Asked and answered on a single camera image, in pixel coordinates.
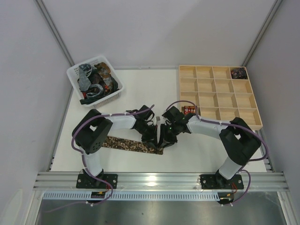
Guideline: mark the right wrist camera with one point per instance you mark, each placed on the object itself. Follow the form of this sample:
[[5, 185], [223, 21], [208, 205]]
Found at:
[[174, 116]]

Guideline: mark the grey patterned tie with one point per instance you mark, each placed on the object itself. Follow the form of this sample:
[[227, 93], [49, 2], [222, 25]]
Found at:
[[89, 82]]

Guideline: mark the white slotted cable duct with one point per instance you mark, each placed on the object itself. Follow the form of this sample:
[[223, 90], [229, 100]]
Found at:
[[134, 196]]

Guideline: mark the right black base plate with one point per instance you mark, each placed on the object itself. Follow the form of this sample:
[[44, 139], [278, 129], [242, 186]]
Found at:
[[216, 181]]

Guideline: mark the white plastic basket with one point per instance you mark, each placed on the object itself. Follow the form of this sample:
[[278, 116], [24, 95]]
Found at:
[[73, 75]]

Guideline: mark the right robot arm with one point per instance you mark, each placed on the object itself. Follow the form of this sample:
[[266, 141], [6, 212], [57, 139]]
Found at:
[[240, 143]]

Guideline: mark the brown floral tie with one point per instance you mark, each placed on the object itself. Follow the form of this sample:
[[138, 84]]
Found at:
[[130, 145]]

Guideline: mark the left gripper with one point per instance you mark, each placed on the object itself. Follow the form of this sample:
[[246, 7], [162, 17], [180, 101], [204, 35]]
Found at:
[[149, 136]]

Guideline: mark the dark green tie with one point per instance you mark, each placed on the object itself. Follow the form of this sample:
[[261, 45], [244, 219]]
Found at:
[[90, 100]]

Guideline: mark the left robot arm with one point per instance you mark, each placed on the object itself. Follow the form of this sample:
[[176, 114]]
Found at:
[[92, 133]]

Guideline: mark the rolled dark floral tie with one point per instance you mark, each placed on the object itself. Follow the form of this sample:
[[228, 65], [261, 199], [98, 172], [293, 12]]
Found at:
[[239, 73]]

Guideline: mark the rolled red patterned tie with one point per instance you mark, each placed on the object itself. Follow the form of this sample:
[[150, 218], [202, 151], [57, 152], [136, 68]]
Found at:
[[190, 109]]

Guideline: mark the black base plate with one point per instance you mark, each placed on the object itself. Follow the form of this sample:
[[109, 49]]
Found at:
[[216, 181], [84, 181]]

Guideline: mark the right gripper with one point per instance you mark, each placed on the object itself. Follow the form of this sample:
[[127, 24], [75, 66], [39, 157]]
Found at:
[[167, 135]]

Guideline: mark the wooden compartment tray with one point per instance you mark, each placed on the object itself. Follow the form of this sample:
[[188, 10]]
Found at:
[[217, 95]]

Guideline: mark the brown orange patterned tie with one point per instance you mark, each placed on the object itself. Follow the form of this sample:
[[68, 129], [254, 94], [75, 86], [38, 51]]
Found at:
[[105, 72]]

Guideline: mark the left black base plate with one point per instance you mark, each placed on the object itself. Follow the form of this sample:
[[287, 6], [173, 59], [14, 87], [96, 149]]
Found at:
[[84, 181]]

